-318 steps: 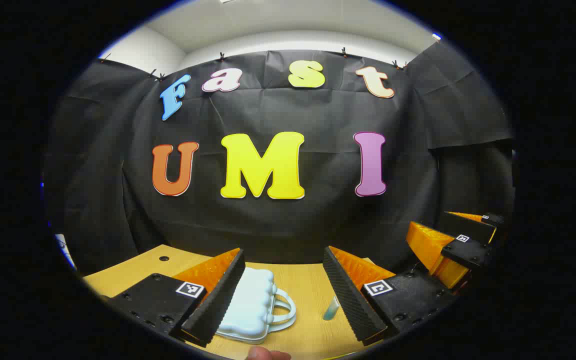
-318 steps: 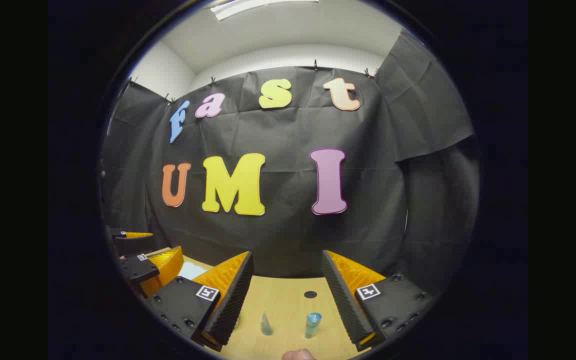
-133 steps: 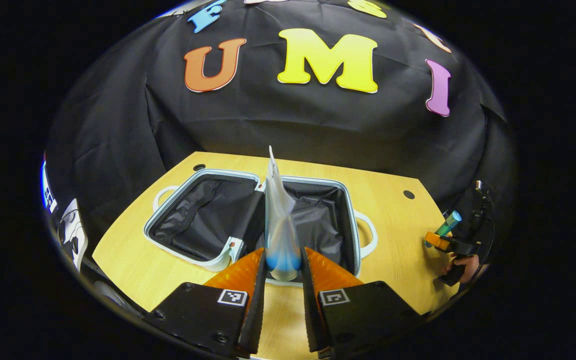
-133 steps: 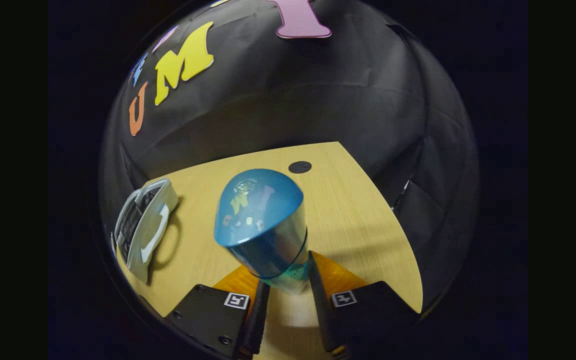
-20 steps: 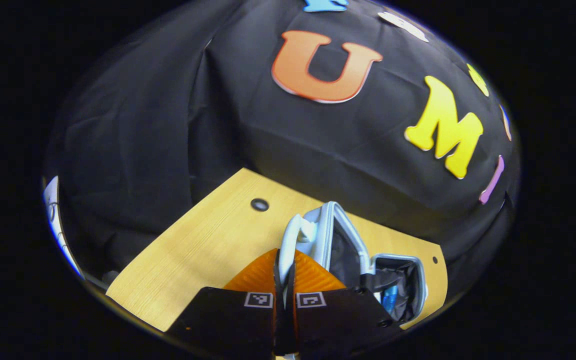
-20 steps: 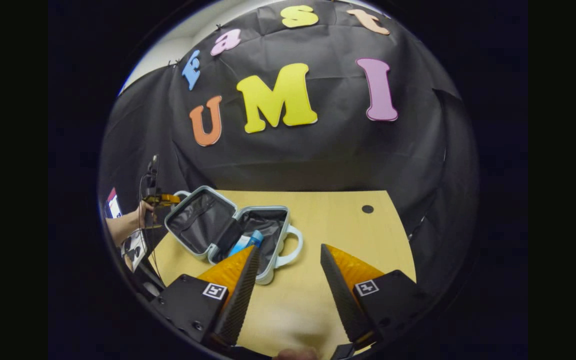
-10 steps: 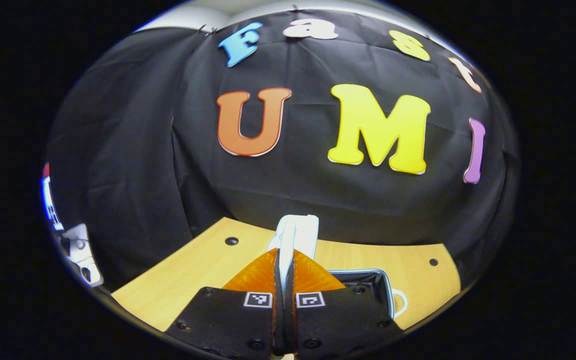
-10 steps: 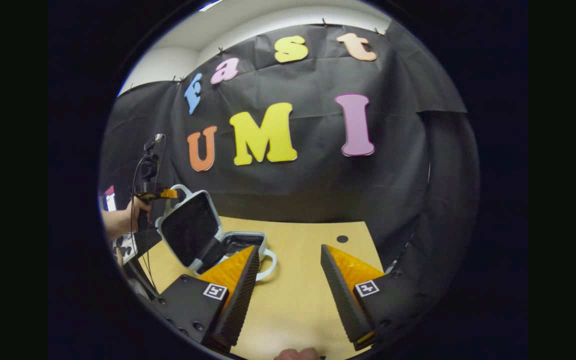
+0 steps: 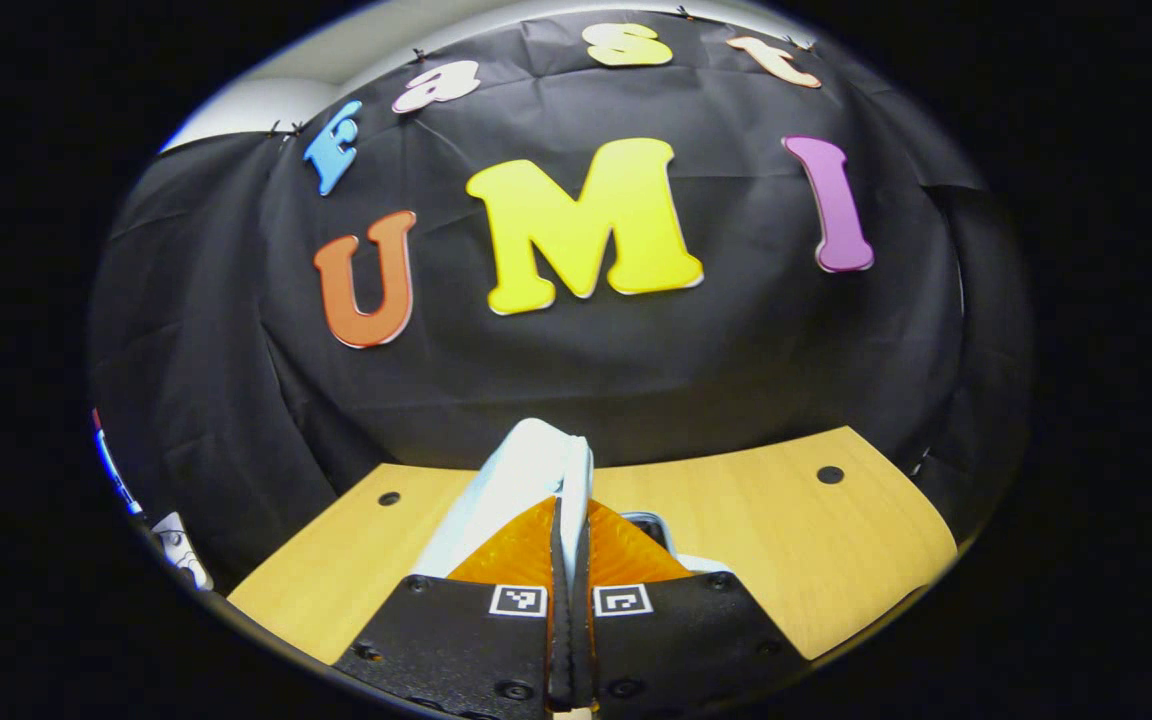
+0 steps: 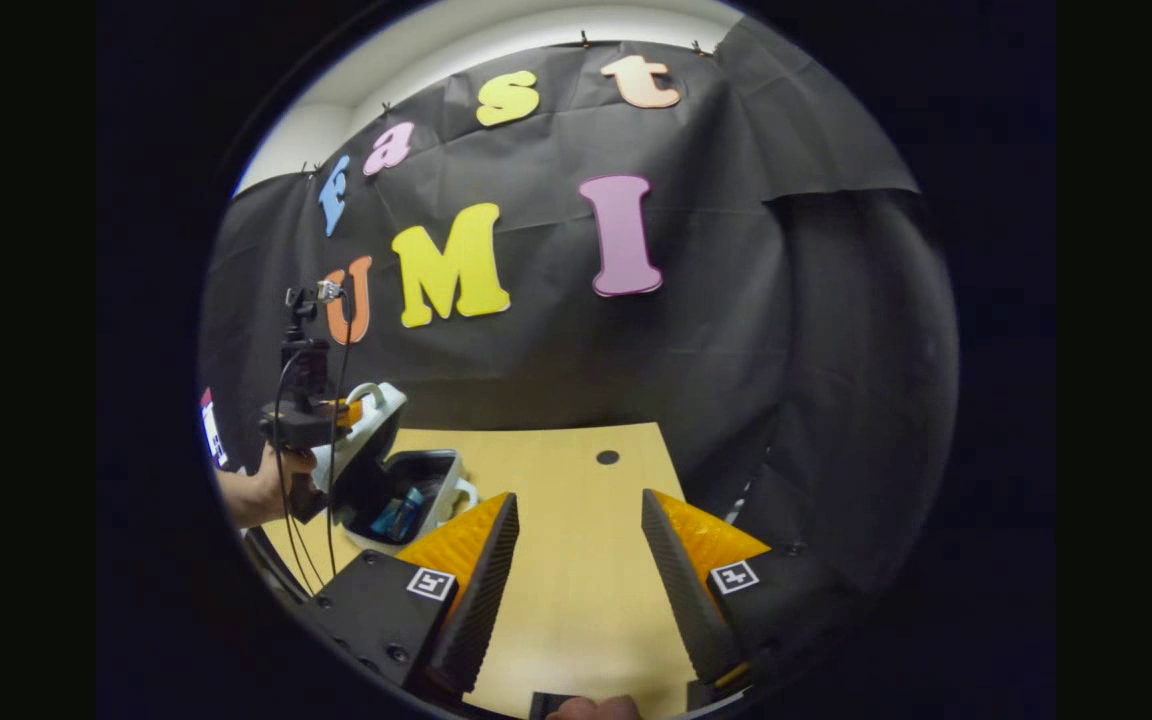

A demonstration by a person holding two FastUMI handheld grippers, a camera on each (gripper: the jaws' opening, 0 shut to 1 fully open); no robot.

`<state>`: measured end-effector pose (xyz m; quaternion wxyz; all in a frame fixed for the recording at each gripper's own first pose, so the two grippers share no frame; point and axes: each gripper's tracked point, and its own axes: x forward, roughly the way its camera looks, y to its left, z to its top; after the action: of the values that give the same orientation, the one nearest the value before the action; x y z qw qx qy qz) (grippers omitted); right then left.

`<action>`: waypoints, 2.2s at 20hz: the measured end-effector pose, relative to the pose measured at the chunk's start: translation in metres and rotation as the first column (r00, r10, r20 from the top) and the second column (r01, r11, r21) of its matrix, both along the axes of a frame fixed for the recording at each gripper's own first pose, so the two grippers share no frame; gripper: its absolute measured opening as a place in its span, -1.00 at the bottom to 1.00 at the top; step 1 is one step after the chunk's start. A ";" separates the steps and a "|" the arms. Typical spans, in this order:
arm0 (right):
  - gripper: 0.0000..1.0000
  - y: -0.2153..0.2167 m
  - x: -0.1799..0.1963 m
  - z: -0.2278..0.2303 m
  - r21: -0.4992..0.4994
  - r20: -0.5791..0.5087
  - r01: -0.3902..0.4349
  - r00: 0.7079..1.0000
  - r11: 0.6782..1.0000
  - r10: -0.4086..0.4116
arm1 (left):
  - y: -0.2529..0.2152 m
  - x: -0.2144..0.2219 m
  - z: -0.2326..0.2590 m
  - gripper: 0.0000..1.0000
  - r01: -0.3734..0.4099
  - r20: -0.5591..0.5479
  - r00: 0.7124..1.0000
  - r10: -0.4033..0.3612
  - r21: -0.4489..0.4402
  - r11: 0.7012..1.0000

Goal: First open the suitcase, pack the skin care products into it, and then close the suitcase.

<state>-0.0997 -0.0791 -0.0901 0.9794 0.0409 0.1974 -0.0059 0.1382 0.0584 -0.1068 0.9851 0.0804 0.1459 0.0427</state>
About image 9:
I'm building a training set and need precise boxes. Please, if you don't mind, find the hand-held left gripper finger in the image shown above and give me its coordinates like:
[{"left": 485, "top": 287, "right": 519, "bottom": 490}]
[
  {"left": 573, "top": 499, "right": 808, "bottom": 715},
  {"left": 334, "top": 496, "right": 574, "bottom": 717}
]

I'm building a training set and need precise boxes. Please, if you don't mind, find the light blue suitcase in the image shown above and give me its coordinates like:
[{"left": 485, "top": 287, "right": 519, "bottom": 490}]
[{"left": 412, "top": 417, "right": 734, "bottom": 583}]

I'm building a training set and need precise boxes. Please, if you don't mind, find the black backdrop cloth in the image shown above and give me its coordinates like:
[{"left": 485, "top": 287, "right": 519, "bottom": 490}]
[{"left": 86, "top": 8, "right": 1035, "bottom": 591}]

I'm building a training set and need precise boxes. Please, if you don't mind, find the white object with dark marks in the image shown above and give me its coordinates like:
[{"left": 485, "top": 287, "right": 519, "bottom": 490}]
[{"left": 151, "top": 511, "right": 215, "bottom": 593}]

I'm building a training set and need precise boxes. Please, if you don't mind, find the white blue striped object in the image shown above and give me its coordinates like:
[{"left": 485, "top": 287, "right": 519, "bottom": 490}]
[{"left": 91, "top": 407, "right": 144, "bottom": 517}]

